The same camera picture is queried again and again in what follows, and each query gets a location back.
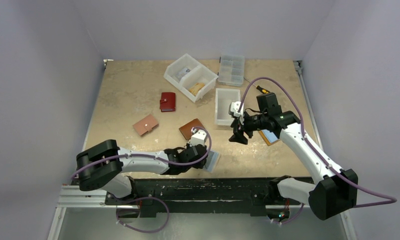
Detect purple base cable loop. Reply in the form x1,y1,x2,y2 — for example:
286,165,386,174
115,195,171,234

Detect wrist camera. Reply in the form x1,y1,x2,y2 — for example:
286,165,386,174
189,128,208,146
229,101,244,119

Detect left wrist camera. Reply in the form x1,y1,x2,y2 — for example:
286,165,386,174
189,128,208,146

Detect pink card holder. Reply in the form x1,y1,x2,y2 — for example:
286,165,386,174
133,114,159,137

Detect clear compartment organizer box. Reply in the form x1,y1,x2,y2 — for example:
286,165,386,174
217,54,245,87

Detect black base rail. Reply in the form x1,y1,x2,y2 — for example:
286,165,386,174
103,177,300,218

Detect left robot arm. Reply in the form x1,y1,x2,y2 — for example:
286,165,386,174
71,139,211,205

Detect white small bin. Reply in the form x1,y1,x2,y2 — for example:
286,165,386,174
214,88,240,126

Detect yellow black screwdriver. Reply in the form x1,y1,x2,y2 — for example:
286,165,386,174
244,77,270,94

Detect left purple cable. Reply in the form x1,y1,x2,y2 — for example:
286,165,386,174
70,126,213,181

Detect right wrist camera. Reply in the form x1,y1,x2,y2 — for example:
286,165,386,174
229,101,244,119

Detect brown card holder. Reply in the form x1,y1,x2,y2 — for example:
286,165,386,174
179,118,204,141

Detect red card holder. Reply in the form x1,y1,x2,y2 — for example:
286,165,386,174
159,92,176,113

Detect yellow item in bin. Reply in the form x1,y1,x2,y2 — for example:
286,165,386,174
189,82,205,96

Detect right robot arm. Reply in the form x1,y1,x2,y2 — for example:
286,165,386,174
229,92,358,220

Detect white divided bin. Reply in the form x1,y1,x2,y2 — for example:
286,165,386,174
164,53,218,103

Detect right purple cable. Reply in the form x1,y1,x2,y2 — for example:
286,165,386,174
238,76,398,209

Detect tan card holder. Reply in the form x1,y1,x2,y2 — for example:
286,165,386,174
258,129,279,146

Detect card in bin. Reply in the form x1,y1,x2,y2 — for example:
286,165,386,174
175,67,191,81

